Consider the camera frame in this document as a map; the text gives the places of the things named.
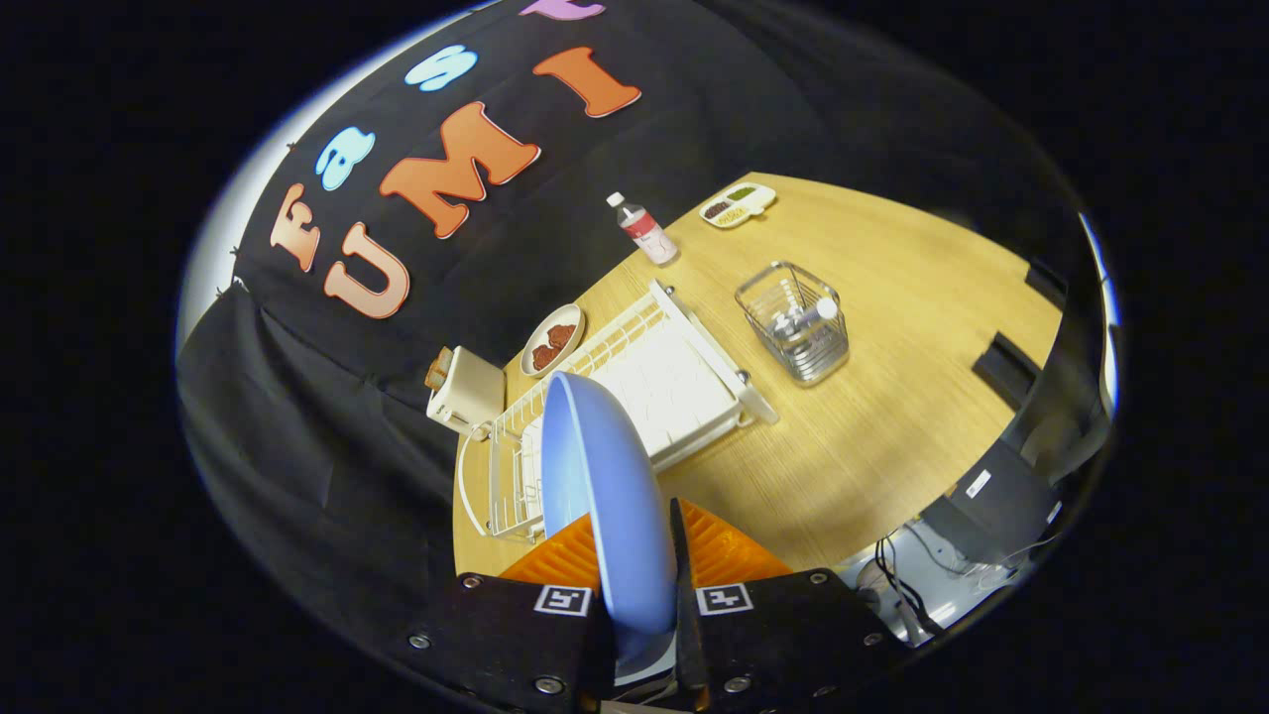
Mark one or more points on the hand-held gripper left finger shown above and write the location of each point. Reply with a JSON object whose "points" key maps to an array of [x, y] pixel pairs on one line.
{"points": [[496, 635]]}

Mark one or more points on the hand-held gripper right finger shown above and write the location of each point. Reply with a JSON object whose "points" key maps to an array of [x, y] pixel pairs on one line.
{"points": [[686, 635]]}

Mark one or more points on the blue plate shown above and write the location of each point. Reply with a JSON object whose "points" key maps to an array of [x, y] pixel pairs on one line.
{"points": [[615, 516]]}

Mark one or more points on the small white plate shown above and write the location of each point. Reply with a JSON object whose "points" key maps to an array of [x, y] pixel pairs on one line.
{"points": [[570, 317]]}

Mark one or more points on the white divided dish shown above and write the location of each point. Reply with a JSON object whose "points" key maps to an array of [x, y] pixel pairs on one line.
{"points": [[761, 201]]}

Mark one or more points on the white toaster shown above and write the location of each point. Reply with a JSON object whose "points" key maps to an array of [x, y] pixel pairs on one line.
{"points": [[471, 397]]}

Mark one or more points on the toasted bread slice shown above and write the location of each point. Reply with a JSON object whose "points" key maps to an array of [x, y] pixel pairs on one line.
{"points": [[435, 375], [444, 359]]}

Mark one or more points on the red meat piece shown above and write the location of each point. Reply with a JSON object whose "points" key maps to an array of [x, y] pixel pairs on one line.
{"points": [[562, 336], [543, 357]]}

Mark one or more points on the black case with white label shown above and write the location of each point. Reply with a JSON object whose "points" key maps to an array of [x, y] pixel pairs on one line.
{"points": [[1001, 506]]}

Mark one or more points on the clear plastic water bottle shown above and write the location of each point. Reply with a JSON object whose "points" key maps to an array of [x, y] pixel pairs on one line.
{"points": [[646, 233]]}

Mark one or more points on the pile of dark red beans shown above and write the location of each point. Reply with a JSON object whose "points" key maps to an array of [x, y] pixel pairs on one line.
{"points": [[716, 209]]}

